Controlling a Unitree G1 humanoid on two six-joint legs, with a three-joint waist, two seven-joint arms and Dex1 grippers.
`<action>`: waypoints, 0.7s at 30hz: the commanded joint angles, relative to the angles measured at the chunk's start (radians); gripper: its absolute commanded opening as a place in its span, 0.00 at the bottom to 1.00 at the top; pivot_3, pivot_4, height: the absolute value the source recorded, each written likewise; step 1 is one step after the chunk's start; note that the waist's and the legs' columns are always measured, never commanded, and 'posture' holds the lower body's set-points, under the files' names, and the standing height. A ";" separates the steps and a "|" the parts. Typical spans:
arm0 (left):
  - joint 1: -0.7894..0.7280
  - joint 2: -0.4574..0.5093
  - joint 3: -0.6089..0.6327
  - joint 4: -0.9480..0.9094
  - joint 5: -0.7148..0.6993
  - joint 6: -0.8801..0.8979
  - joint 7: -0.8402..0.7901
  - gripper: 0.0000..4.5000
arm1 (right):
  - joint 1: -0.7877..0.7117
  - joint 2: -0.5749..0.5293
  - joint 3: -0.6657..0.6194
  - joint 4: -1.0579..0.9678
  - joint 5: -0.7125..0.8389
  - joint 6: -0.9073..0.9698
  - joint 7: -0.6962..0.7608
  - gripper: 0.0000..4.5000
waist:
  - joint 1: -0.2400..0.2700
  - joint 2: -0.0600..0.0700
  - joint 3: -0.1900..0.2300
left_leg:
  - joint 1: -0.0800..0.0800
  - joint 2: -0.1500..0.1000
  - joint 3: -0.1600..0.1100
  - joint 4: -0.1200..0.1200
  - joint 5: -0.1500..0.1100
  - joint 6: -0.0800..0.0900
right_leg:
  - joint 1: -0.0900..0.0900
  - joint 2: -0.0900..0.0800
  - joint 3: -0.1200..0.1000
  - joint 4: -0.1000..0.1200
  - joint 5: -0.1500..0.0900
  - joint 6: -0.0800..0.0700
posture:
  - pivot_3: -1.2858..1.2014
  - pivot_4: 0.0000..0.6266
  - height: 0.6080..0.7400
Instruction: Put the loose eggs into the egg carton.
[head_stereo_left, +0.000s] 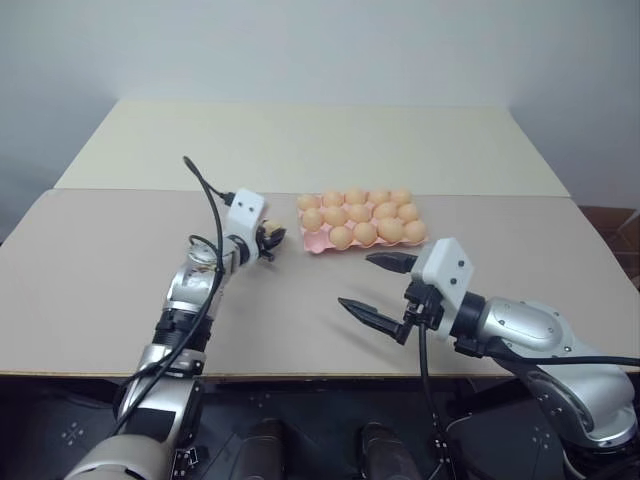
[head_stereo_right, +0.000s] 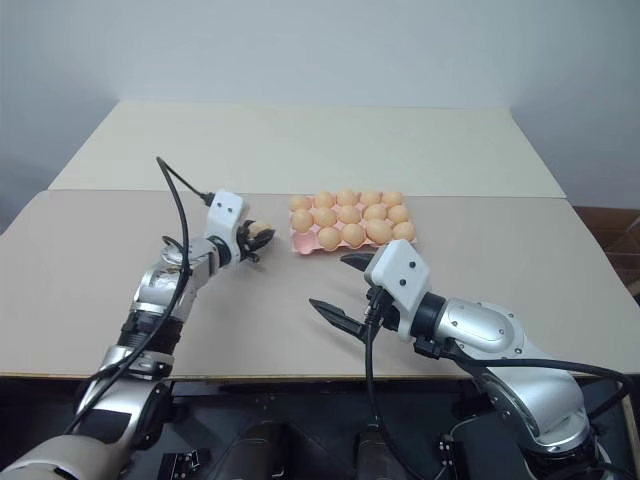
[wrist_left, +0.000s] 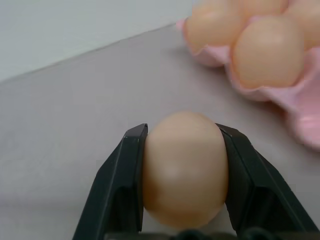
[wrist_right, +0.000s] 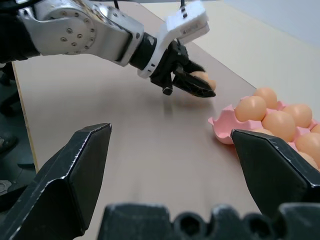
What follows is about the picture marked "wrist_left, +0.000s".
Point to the pink egg carton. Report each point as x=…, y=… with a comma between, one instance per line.
x=300, y=100

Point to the brown egg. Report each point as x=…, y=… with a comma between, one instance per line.
x=268, y=52
x=262, y=6
x=185, y=172
x=308, y=22
x=212, y=27

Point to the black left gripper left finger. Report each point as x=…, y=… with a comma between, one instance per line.
x=117, y=180

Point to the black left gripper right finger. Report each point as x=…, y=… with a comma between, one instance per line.
x=255, y=180

